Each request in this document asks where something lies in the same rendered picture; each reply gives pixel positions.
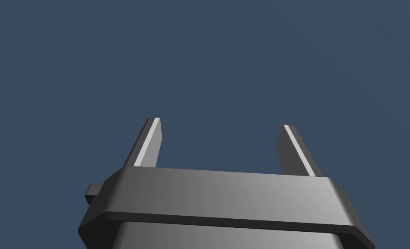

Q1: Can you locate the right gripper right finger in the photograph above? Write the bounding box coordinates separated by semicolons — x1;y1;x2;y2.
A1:
276;124;324;178

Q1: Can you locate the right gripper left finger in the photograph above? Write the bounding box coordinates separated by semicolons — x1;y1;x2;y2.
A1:
124;117;163;168

